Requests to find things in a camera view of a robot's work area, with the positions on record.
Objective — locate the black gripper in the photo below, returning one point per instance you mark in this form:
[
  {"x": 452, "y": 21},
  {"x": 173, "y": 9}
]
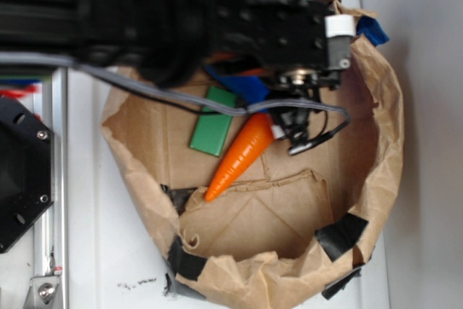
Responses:
[{"x": 282, "y": 40}]

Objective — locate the blue toy bottle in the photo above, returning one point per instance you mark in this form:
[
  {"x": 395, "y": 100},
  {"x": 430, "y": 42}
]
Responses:
[{"x": 249, "y": 88}]

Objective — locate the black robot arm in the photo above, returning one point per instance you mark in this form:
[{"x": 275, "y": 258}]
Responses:
[{"x": 167, "y": 40}]

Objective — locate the orange toy carrot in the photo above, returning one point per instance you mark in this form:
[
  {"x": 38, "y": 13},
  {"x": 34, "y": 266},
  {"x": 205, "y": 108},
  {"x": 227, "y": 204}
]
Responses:
[{"x": 251, "y": 142}]

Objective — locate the green rectangular block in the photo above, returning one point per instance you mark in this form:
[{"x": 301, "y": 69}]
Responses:
[{"x": 211, "y": 131}]

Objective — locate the brown paper bag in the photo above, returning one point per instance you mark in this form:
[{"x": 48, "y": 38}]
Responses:
[{"x": 291, "y": 226}]

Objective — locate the white and grey wrist camera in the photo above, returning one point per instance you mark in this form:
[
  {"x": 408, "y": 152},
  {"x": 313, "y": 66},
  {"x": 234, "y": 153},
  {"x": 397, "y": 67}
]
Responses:
[{"x": 340, "y": 31}]

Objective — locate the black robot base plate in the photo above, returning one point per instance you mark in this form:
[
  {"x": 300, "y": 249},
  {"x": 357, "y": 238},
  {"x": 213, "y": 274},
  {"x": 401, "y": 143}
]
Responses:
[{"x": 26, "y": 171}]

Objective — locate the aluminium frame rail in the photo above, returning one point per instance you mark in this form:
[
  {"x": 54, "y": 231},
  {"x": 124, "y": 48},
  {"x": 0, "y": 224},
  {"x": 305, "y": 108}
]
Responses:
[{"x": 49, "y": 286}]

